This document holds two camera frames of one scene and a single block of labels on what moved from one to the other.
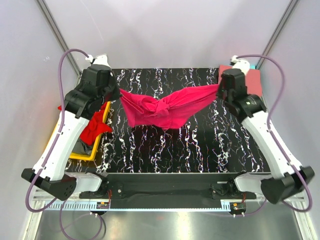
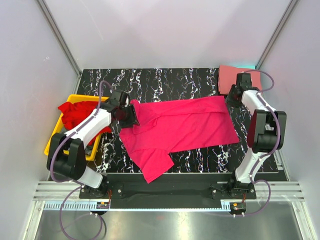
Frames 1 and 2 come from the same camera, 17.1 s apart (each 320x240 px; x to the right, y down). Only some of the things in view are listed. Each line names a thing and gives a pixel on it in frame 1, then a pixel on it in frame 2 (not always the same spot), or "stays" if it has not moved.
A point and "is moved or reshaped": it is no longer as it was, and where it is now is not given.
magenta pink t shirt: [165, 112] is moved or reshaped
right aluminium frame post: [284, 18] stays
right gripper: [219, 95] to [228, 97]
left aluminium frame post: [53, 25] stays
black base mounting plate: [168, 190] stays
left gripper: [117, 94] to [132, 120]
